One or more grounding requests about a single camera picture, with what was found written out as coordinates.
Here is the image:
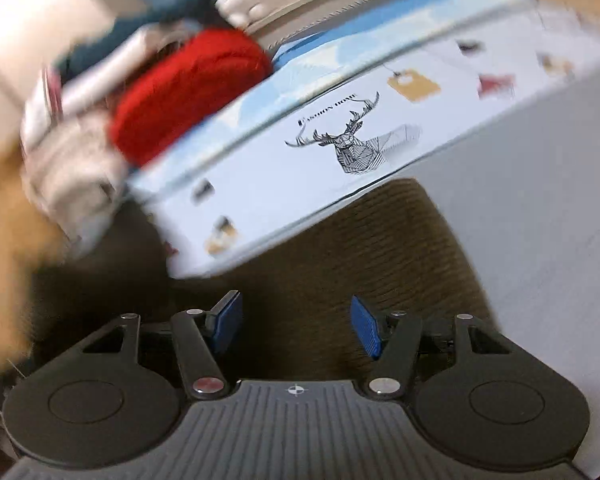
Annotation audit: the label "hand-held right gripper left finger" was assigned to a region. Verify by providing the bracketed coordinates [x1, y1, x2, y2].
[82, 289, 244, 402]

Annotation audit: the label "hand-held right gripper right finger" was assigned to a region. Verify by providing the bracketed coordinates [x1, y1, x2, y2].
[350, 295, 512, 402]

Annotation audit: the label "dark brown corduroy pants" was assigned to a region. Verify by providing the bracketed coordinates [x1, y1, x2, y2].
[25, 177, 503, 411]

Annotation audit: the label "printed white grey bedsheet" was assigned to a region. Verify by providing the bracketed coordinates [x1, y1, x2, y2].
[130, 0, 600, 480]

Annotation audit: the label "cream fluffy blanket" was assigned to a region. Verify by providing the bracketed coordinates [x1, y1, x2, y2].
[20, 105, 131, 261]

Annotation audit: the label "red fluffy blanket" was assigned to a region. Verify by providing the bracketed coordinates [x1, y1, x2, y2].
[107, 27, 276, 168]

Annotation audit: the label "blue leaf-patterned quilt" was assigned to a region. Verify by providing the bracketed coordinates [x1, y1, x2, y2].
[127, 0, 538, 196]

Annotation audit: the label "white folded cloth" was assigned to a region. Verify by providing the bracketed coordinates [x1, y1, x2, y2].
[22, 25, 171, 126]

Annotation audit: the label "blue shark plush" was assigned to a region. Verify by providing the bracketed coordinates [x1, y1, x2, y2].
[55, 0, 221, 81]

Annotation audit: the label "white plush toy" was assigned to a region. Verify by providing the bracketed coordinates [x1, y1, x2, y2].
[215, 0, 267, 29]

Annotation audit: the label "beige windowsill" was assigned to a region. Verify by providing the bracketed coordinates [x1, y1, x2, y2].
[190, 0, 431, 50]

